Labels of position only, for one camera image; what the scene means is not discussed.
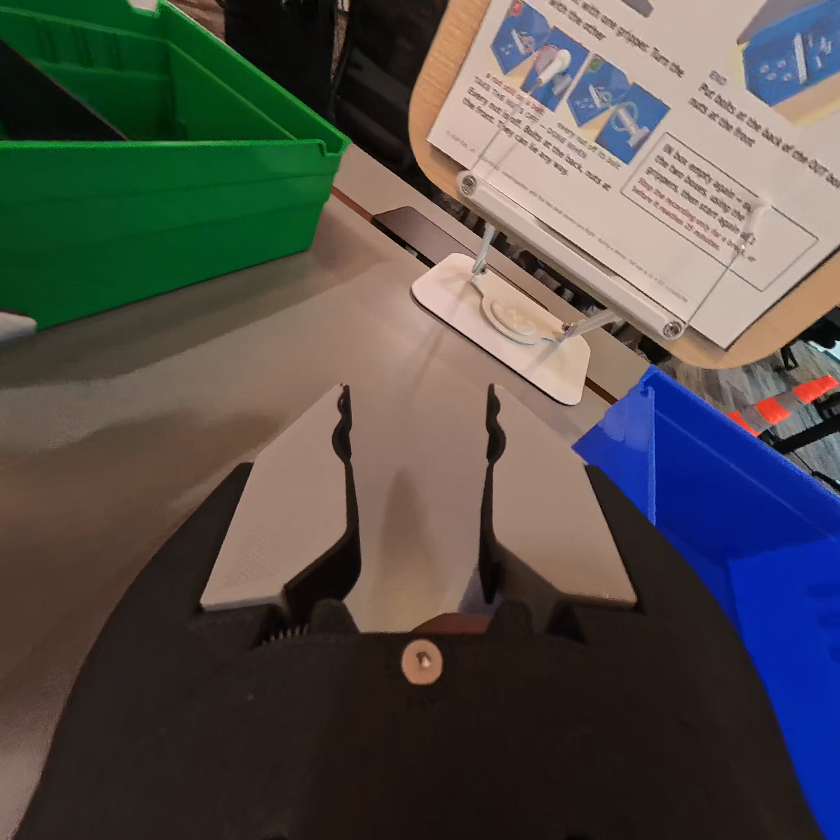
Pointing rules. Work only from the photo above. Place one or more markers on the blue plastic bin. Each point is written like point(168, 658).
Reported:
point(722, 492)

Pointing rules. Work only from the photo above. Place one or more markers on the printed instruction sheet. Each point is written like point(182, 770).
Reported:
point(689, 164)

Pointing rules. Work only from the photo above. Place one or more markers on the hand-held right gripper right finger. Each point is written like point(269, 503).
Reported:
point(564, 525)

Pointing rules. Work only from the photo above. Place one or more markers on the dark brown desk flap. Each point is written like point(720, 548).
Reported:
point(420, 229)

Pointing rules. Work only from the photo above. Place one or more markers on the orange traffic cone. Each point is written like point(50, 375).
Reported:
point(771, 410)

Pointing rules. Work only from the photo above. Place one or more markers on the green plastic bin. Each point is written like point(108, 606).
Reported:
point(164, 216)

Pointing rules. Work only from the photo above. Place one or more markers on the black office chair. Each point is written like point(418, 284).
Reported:
point(295, 52)

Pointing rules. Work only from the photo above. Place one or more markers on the black bin divider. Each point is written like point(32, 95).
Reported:
point(39, 105)

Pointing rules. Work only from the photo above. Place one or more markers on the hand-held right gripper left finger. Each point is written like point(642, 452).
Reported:
point(275, 525)

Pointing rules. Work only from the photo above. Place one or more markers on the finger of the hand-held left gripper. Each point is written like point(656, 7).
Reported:
point(16, 325)

